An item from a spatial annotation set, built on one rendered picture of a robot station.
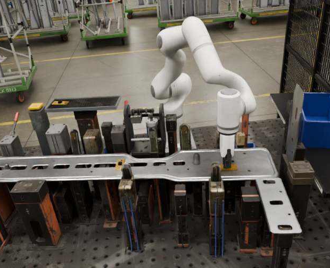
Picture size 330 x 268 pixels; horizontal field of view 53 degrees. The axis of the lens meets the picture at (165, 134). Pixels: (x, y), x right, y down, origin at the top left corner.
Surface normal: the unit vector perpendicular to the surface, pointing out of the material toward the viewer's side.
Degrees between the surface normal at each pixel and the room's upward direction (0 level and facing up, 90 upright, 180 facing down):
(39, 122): 90
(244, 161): 0
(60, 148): 90
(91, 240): 0
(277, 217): 0
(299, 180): 89
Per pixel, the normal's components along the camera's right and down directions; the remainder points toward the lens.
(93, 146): -0.06, 0.50
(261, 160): -0.07, -0.86
